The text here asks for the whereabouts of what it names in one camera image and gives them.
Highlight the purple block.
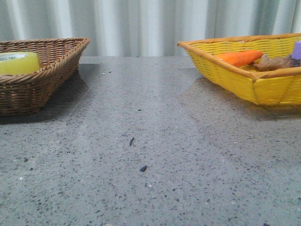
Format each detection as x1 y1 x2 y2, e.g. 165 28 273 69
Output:
292 41 301 60

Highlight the yellow tape roll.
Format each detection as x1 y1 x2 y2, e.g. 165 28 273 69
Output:
0 52 40 75

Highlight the white curtain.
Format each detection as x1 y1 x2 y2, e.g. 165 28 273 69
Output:
0 0 301 57

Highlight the orange toy carrot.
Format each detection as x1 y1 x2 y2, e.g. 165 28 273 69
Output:
215 50 264 67

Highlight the brown ginger root toy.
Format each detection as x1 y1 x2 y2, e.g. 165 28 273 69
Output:
252 54 301 72

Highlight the brown wicker basket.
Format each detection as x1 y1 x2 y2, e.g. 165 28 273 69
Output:
0 38 90 116

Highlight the yellow wicker basket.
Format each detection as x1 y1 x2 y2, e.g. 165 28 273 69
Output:
177 33 301 105

